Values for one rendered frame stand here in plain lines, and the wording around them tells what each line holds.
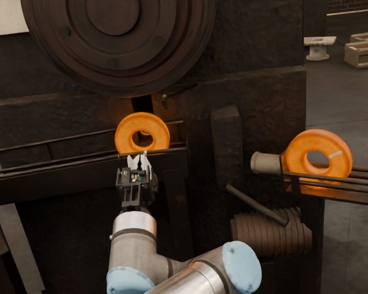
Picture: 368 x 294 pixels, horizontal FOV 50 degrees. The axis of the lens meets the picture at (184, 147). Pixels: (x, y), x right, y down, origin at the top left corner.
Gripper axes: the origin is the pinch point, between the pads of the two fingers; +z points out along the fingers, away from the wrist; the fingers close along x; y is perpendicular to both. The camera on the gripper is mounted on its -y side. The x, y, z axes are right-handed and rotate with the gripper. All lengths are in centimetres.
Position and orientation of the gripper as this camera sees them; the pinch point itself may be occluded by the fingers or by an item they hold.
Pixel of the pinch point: (140, 161)
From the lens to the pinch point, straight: 99.9
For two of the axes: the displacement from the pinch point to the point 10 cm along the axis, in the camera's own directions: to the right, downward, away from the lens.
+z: -0.4, -6.9, 7.2
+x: -9.9, 1.1, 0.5
